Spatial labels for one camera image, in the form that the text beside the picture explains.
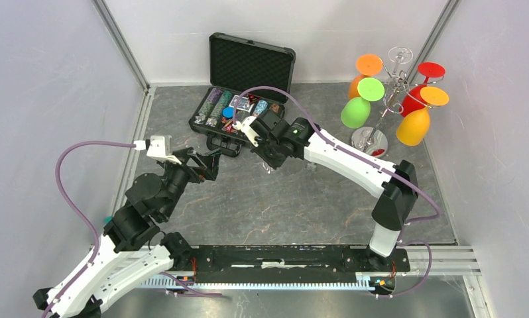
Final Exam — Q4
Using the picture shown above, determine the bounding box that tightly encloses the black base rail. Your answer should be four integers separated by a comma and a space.
167, 244, 411, 284

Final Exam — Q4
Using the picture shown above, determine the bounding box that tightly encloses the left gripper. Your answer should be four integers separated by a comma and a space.
160, 147, 223, 219

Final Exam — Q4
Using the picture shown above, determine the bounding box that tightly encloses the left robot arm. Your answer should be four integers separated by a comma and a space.
32, 147, 221, 317

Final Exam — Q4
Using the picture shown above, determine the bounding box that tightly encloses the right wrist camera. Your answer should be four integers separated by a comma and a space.
233, 116, 259, 147

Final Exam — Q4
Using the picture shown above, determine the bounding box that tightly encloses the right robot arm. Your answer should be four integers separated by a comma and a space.
238, 110, 418, 270

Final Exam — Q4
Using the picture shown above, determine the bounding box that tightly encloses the green wine glass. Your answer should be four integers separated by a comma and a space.
340, 77, 385, 129

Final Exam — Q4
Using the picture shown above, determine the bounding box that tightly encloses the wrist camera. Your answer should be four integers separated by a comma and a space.
133, 135, 181, 164
233, 116, 259, 147

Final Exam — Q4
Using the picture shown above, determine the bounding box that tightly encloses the playing card deck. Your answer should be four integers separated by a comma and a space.
228, 95, 253, 112

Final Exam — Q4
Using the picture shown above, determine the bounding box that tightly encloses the black poker chip case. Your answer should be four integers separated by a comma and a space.
188, 32, 296, 158

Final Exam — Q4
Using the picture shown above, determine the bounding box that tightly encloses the grey plastic bar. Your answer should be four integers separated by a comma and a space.
306, 162, 317, 172

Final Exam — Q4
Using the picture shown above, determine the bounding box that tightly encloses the orange wine glass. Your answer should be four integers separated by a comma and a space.
347, 54, 383, 99

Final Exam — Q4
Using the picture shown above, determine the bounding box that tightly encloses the blue dealer chip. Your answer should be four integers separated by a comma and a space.
222, 107, 234, 119

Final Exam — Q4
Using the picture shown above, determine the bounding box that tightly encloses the yellow wine glass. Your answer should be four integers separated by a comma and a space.
396, 86, 449, 146

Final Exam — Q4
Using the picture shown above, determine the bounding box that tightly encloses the clear wine glass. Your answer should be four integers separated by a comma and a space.
388, 46, 414, 76
262, 162, 278, 175

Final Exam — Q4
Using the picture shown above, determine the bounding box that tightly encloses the chrome wine glass rack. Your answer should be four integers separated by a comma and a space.
350, 47, 445, 159

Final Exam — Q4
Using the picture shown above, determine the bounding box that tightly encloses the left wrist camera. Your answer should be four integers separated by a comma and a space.
133, 135, 181, 164

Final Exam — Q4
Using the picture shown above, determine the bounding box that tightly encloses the red wine glass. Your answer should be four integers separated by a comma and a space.
401, 62, 446, 117

